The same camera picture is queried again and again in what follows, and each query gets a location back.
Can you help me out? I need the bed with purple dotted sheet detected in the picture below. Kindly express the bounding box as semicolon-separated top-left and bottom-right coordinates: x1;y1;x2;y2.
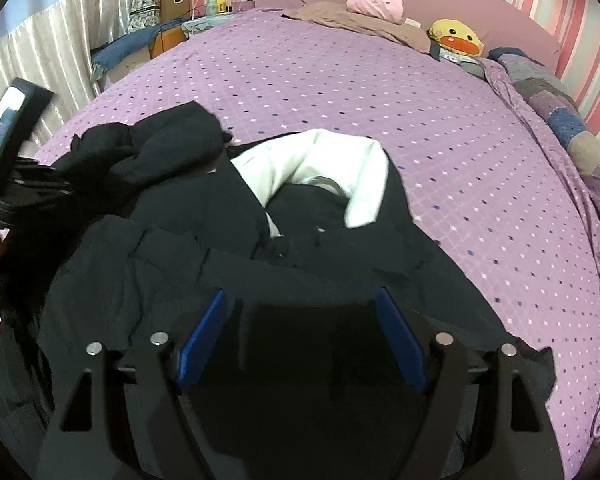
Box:
0;7;600;480

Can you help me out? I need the black jacket with white lining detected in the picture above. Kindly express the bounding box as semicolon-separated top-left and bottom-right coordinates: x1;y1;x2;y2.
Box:
0;101;556;480

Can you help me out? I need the brown pillow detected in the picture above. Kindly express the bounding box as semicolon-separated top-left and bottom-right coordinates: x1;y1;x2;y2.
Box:
282;1;433;54

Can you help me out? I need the cardboard box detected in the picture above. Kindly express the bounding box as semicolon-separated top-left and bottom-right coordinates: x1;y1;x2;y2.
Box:
159;0;193;23

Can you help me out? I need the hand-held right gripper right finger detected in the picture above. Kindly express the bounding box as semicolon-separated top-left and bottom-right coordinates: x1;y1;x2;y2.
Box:
374;287;566;480

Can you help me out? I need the pink folded garment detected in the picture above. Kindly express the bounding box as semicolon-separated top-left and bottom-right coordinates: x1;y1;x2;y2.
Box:
346;0;405;25

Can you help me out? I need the white satin curtain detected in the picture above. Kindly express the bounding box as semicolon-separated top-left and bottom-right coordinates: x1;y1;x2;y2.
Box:
0;0;176;148

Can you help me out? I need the floral fabric bag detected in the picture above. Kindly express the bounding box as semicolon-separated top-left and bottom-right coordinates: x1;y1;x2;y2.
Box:
129;0;162;31

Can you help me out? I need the yellow duck plush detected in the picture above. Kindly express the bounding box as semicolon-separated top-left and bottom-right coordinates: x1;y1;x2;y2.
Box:
426;18;488;76

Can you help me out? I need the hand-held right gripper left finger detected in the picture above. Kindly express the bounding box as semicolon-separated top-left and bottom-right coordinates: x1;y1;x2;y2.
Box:
37;287;231;480

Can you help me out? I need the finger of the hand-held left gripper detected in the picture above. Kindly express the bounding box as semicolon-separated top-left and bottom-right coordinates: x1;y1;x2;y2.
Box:
0;156;77;231

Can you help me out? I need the patchwork quilt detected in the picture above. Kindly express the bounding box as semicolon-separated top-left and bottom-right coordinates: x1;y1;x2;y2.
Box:
487;47;600;241

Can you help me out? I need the blue cloth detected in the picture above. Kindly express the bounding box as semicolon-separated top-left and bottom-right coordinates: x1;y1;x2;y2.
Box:
91;25;162;79

